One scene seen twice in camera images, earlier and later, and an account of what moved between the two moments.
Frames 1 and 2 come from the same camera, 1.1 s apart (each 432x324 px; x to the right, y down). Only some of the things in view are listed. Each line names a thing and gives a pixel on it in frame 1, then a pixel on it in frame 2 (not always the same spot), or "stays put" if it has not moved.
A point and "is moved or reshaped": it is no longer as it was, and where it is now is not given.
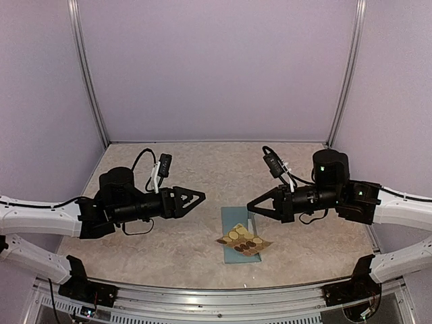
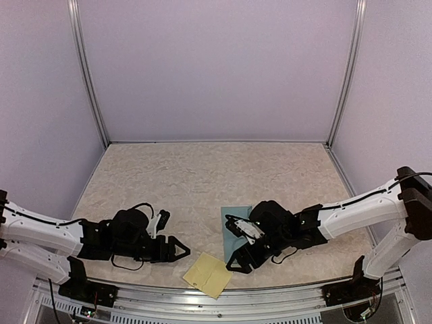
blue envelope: [231, 216] stays put
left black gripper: [175, 210] to [169, 256]
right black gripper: [286, 214] to [244, 260]
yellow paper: [240, 241] is moved or reshaped
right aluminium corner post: [358, 38] stays put
